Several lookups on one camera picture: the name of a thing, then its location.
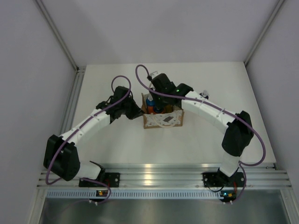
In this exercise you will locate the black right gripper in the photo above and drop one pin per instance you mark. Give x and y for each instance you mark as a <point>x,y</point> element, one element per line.
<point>158,105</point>

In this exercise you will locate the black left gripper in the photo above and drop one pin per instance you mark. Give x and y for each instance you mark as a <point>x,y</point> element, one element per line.
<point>137,111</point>

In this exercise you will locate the jute canvas tote bag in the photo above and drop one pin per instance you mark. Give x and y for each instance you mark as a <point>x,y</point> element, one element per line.
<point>161,120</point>

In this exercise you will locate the dark blue pump bottle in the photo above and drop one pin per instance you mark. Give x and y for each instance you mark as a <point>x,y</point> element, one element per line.
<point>205,94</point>

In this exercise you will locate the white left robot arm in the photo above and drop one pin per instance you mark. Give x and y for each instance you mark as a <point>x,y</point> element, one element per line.
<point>62,152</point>

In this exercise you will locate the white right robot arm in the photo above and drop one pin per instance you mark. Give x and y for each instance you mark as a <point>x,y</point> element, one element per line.
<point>237,135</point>

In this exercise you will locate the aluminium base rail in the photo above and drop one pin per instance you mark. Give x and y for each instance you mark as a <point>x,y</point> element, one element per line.
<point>189,176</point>

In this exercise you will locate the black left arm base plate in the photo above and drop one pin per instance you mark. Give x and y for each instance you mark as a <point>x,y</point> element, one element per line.
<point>110,179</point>

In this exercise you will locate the white slotted cable duct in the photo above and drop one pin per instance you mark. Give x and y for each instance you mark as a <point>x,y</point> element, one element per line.
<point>135,194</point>

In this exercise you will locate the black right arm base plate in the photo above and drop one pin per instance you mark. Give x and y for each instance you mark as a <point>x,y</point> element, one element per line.
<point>218,180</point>

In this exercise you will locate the left aluminium corner post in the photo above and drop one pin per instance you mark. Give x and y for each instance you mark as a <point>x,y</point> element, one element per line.
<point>47,17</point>

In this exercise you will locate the aluminium corner post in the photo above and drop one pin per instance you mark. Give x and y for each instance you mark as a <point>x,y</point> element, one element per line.
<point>263,32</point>
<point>47,17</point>

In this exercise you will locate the right aluminium corner post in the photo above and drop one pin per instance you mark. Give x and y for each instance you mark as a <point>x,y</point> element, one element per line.
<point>263,32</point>

